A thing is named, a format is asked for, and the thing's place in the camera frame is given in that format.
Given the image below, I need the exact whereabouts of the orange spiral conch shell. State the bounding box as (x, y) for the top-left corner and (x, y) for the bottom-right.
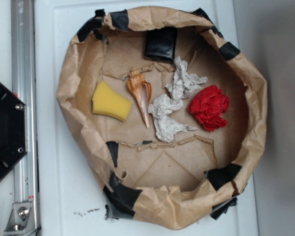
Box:
(127, 67), (152, 128)

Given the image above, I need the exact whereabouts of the brown paper bag bin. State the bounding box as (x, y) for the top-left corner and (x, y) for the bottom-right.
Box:
(57, 6), (267, 230)

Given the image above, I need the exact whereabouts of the yellow sponge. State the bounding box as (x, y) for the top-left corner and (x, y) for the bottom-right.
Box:
(92, 81), (132, 122)

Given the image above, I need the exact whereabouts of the crumpled white tissue paper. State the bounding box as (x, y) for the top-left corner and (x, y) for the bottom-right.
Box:
(148, 57), (208, 143)

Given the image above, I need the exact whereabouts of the crumpled red paper ball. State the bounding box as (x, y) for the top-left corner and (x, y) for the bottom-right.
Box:
(188, 85), (229, 132)

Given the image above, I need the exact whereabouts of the aluminium extrusion rail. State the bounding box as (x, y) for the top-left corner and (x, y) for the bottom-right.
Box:
(11, 0), (41, 236)

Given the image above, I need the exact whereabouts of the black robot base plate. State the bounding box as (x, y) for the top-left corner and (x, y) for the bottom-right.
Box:
(0, 82), (28, 182)

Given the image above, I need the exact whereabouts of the metal corner bracket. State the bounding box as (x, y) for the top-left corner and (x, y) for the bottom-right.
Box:
(3, 202), (35, 236)

